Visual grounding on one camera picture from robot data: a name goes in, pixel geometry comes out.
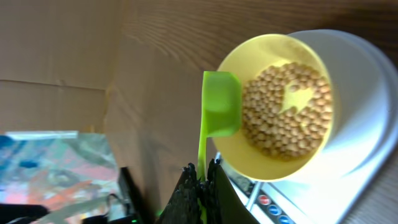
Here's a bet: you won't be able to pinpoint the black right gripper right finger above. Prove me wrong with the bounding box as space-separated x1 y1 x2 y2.
203 159 259 224

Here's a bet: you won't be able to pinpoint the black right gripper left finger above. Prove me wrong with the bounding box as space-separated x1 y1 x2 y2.
155 163 202 224

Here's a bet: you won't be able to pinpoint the green plastic measuring scoop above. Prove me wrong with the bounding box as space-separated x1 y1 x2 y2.
197 70 243 224

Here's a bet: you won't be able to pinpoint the soybeans in yellow bowl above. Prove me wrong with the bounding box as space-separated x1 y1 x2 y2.
243 62 333 161

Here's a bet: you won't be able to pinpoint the yellow plastic bowl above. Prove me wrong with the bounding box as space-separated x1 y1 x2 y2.
213 34 335 182

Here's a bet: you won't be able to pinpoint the white digital kitchen scale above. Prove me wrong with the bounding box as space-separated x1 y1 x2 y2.
214 29 398 224

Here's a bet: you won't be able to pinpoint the cardboard side panel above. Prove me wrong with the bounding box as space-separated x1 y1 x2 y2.
1 1 223 213

